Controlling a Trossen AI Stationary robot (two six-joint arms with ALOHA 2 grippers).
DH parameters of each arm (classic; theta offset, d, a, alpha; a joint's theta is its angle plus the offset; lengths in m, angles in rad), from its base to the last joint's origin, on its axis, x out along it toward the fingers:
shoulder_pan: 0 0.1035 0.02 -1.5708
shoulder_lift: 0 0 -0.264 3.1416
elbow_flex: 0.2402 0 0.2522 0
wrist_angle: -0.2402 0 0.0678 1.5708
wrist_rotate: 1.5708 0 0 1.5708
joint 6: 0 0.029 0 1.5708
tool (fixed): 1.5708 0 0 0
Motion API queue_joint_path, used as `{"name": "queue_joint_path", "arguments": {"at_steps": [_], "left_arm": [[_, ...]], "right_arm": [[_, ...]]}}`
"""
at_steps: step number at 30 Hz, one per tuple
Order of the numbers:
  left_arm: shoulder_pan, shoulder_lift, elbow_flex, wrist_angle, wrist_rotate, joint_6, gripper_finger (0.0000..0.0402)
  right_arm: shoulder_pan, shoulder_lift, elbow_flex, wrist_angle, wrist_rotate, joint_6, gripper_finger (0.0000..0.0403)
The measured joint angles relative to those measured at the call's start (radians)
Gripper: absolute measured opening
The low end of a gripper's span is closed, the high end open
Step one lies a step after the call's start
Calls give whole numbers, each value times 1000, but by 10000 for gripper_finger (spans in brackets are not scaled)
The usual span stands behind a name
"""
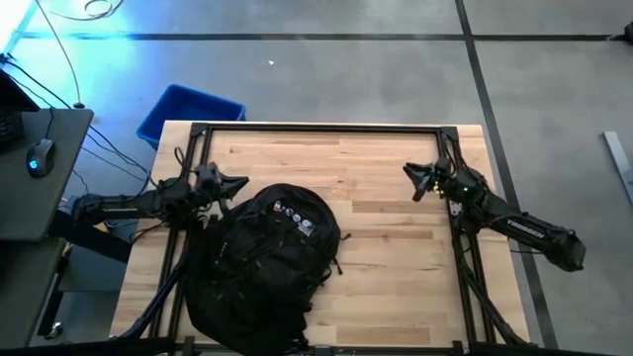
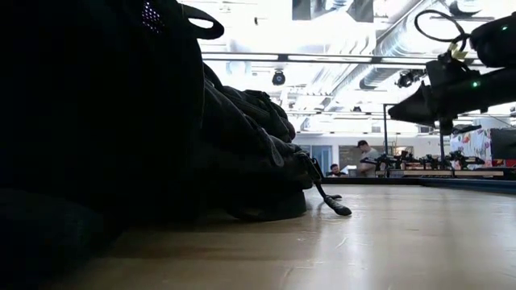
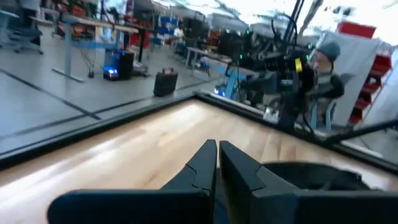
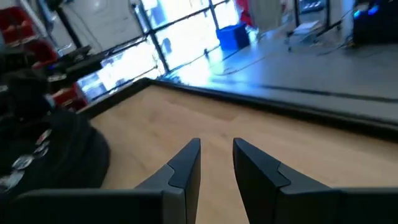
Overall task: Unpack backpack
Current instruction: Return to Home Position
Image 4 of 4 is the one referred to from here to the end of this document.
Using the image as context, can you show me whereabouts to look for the black backpack grey lining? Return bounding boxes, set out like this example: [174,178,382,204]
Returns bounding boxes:
[0,70,111,202]

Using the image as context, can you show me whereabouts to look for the white rolling table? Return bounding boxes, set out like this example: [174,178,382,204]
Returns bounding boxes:
[286,19,331,53]

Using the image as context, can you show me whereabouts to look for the red storage bins shelf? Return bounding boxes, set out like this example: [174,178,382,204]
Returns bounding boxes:
[0,6,88,111]

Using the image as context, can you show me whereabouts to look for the black aluminium table frame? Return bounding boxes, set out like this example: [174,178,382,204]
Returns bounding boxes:
[76,77,398,139]

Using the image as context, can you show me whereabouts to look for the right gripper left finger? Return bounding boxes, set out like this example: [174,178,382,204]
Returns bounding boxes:
[134,138,202,224]

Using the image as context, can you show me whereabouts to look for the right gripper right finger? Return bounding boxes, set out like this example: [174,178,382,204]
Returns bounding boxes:
[232,138,341,224]

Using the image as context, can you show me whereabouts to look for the large window frame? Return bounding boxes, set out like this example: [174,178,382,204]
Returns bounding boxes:
[132,0,239,77]

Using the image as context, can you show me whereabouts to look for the blue storage box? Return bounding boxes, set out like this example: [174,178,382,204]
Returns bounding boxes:
[216,22,251,51]

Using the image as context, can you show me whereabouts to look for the dark cabinet blue lights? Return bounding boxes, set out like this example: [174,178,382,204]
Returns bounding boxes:
[353,0,398,45]

